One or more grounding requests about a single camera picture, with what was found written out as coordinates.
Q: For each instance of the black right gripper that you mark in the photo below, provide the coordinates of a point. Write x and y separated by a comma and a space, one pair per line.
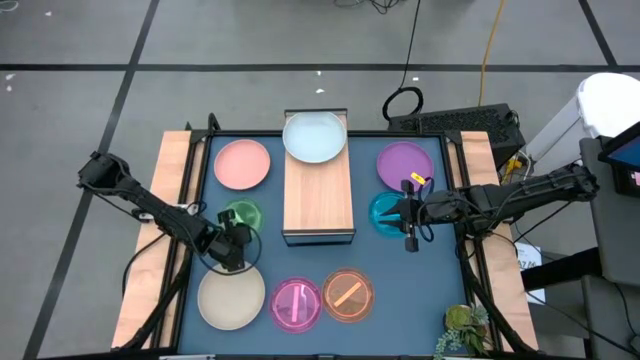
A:
435, 210

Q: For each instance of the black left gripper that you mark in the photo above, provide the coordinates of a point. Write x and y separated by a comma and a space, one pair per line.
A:
232, 240

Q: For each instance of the teal translucent cup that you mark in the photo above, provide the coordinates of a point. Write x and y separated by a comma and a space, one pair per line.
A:
382, 207

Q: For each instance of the beige plate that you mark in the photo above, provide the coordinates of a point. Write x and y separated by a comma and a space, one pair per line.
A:
231, 300

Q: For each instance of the green transparent plate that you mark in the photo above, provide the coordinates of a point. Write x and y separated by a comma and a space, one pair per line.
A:
247, 212

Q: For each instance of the purple plate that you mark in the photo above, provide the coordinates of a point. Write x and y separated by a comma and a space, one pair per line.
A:
400, 162

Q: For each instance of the pink transparent plate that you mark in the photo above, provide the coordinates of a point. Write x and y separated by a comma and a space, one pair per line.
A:
295, 305

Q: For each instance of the orange transparent plate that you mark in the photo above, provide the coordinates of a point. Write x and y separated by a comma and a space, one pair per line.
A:
348, 295

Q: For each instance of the salmon pink plate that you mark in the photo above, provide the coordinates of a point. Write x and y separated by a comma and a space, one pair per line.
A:
242, 164

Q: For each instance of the pale blue plate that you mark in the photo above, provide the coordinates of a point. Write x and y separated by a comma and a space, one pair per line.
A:
314, 137

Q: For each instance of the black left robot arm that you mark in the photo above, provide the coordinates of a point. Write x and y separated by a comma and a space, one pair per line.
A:
150, 207

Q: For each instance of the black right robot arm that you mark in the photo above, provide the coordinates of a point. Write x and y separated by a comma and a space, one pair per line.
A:
525, 192

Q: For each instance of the yellow tag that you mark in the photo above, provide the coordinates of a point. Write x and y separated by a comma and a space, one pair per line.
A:
418, 178

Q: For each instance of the wooden side board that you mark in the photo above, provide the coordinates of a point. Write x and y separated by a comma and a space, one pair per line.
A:
475, 155
160, 165

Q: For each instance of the black computer tower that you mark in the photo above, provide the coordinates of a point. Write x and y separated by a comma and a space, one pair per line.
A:
455, 127

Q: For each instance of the potted succulent plant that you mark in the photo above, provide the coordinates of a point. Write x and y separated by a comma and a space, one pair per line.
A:
462, 322

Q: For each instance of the white paper sheet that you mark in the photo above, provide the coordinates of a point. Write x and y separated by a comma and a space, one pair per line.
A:
529, 260

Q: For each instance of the grey cabinet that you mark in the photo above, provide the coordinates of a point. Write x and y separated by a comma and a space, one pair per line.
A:
615, 240

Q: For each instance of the tablet screen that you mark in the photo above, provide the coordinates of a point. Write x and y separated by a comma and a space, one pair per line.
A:
625, 155

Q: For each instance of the white appliance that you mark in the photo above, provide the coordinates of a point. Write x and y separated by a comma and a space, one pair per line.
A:
605, 100

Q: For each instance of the wooden shelf with black frame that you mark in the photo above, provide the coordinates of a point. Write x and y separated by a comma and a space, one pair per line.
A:
317, 200

